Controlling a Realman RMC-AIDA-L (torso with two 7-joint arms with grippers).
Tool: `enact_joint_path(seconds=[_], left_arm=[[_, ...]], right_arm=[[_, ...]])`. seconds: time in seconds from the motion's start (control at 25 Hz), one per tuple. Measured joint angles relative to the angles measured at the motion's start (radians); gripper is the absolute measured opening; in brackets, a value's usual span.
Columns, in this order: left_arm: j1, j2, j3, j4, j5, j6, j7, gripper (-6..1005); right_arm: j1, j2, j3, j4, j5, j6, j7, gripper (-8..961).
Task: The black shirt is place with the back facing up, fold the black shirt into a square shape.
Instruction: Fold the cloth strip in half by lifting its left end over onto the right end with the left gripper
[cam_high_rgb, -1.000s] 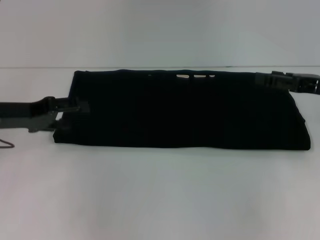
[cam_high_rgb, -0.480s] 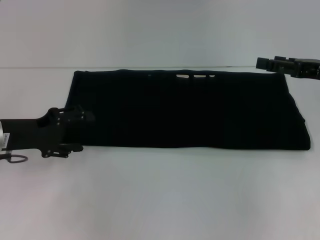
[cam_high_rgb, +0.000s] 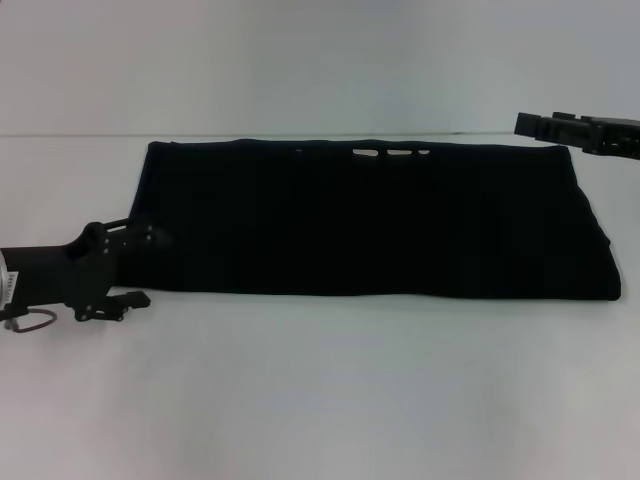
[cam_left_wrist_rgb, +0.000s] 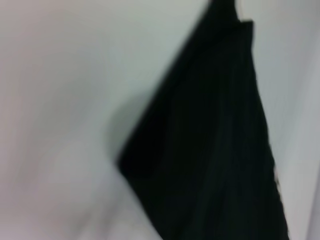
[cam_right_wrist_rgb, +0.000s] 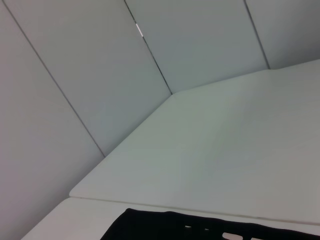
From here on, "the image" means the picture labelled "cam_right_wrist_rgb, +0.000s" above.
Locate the black t-shirt with white lettering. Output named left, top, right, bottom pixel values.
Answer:
left=100, top=207, right=320, bottom=240

